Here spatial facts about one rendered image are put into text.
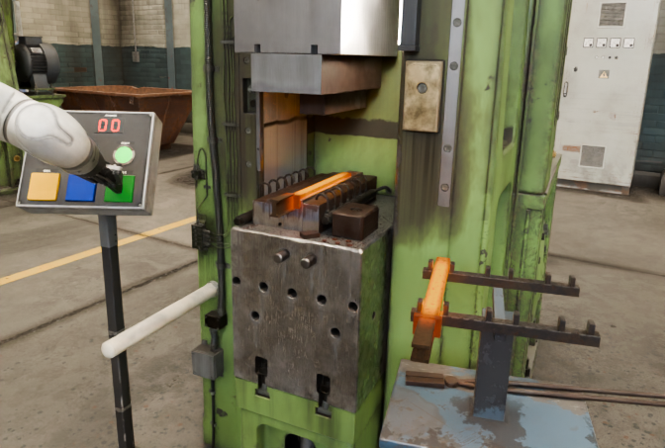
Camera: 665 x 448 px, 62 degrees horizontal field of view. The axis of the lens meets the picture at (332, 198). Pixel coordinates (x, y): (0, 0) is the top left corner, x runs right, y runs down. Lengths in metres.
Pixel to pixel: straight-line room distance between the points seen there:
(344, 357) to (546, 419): 0.50
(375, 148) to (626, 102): 4.90
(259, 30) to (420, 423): 0.97
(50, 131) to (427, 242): 0.91
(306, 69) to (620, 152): 5.44
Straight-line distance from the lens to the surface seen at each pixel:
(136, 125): 1.63
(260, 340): 1.57
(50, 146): 1.19
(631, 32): 6.52
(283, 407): 1.64
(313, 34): 1.37
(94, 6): 10.98
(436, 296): 1.04
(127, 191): 1.56
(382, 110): 1.81
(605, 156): 6.58
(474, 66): 1.39
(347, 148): 1.87
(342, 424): 1.57
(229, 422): 2.09
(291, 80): 1.39
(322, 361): 1.49
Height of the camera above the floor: 1.36
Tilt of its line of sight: 14 degrees down
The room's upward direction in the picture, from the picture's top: 1 degrees clockwise
